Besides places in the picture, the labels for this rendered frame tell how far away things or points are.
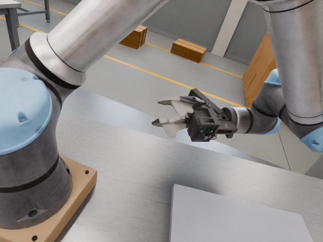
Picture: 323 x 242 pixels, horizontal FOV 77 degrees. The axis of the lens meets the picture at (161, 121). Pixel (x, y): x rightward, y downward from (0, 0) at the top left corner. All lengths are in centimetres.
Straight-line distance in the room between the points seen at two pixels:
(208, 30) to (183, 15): 68
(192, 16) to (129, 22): 491
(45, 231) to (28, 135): 19
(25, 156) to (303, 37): 40
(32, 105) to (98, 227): 29
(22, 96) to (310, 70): 40
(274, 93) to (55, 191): 52
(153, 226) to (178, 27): 506
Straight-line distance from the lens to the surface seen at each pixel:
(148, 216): 51
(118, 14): 36
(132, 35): 400
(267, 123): 62
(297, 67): 37
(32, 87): 33
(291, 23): 32
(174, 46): 430
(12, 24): 225
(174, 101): 49
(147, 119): 75
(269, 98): 57
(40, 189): 40
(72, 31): 38
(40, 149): 34
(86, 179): 49
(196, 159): 67
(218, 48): 520
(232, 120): 56
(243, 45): 529
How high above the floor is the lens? 128
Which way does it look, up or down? 36 degrees down
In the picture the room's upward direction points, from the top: 17 degrees clockwise
